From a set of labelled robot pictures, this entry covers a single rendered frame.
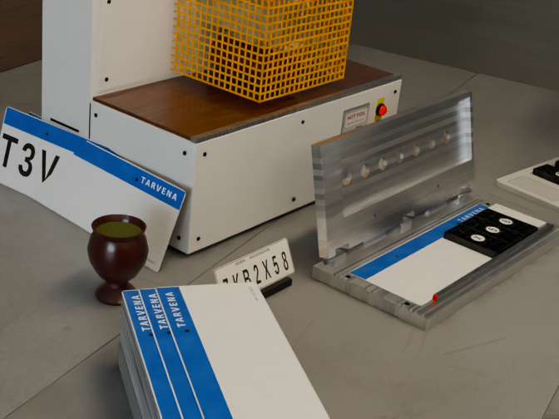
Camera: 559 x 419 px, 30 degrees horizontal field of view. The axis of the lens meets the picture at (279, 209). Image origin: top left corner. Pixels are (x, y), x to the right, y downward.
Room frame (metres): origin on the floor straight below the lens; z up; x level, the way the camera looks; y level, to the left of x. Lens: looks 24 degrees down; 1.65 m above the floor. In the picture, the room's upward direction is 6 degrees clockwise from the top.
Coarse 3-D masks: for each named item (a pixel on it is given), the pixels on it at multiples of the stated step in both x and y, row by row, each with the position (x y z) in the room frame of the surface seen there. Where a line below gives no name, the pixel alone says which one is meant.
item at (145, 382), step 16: (128, 304) 1.08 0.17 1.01; (128, 320) 1.07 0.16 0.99; (144, 320) 1.05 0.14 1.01; (128, 336) 1.06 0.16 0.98; (144, 336) 1.02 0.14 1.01; (128, 352) 1.05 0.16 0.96; (144, 352) 0.98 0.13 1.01; (128, 368) 1.05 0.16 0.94; (144, 368) 0.96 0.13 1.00; (160, 368) 0.95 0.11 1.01; (128, 384) 1.04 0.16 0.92; (144, 384) 0.95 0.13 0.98; (160, 384) 0.93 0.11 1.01; (128, 400) 1.04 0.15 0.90; (144, 400) 0.95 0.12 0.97; (160, 400) 0.90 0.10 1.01; (144, 416) 0.95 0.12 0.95; (160, 416) 0.87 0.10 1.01; (176, 416) 0.87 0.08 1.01
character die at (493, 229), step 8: (464, 224) 1.59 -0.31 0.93; (472, 224) 1.60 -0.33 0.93; (480, 224) 1.60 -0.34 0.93; (488, 224) 1.60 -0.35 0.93; (496, 224) 1.60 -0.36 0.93; (488, 232) 1.57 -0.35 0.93; (496, 232) 1.57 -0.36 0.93; (504, 232) 1.58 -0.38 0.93; (512, 232) 1.58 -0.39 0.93; (504, 240) 1.54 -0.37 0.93; (512, 240) 1.55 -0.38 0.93; (520, 240) 1.55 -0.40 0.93
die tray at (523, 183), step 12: (528, 168) 1.94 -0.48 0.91; (504, 180) 1.86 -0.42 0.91; (516, 180) 1.87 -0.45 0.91; (528, 180) 1.88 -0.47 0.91; (540, 180) 1.88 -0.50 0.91; (516, 192) 1.83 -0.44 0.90; (528, 192) 1.82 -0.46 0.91; (540, 192) 1.82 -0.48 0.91; (552, 192) 1.83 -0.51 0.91; (540, 204) 1.79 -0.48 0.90; (552, 204) 1.77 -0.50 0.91
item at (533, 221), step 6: (498, 210) 1.66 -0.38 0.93; (504, 210) 1.67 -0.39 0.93; (510, 210) 1.67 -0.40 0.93; (510, 216) 1.64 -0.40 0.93; (516, 216) 1.65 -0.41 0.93; (522, 216) 1.65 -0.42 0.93; (528, 216) 1.65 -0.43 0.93; (528, 222) 1.63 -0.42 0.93; (534, 222) 1.63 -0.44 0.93; (540, 222) 1.63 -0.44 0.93; (546, 222) 1.63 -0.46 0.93; (540, 228) 1.62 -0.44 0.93
